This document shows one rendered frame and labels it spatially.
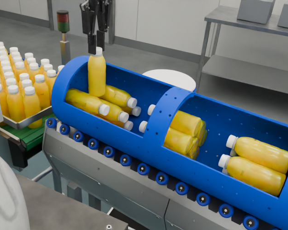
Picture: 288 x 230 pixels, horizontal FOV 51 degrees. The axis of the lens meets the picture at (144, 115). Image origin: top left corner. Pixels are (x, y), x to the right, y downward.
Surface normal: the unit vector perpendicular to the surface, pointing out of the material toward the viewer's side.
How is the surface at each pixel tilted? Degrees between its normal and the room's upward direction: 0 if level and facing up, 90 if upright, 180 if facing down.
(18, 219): 85
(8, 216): 79
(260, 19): 90
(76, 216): 0
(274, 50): 90
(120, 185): 70
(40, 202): 0
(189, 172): 97
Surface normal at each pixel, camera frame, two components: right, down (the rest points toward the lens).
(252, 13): -0.45, 0.45
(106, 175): -0.49, 0.11
